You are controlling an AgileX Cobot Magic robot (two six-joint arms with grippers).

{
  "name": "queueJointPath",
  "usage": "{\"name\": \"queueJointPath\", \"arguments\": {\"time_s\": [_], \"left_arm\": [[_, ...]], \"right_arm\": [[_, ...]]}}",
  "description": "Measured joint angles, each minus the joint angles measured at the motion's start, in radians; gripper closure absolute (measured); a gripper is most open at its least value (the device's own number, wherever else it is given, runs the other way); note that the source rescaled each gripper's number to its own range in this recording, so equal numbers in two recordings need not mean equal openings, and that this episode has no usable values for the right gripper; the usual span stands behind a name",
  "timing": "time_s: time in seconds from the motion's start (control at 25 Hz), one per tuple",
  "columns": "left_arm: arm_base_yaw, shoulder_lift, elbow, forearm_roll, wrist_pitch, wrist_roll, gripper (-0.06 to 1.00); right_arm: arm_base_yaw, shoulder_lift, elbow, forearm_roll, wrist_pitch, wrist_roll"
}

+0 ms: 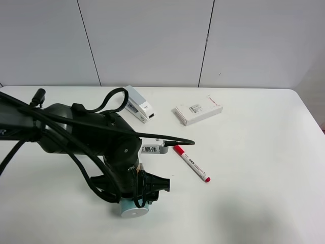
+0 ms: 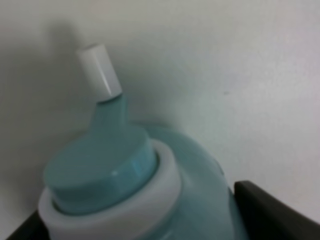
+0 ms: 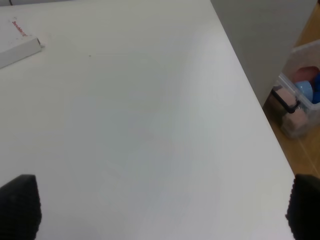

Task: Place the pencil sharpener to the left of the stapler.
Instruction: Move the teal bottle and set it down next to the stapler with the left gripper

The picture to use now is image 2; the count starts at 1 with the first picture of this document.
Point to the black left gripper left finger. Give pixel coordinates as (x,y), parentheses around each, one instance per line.
(32,228)

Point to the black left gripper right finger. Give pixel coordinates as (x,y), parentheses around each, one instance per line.
(267,218)

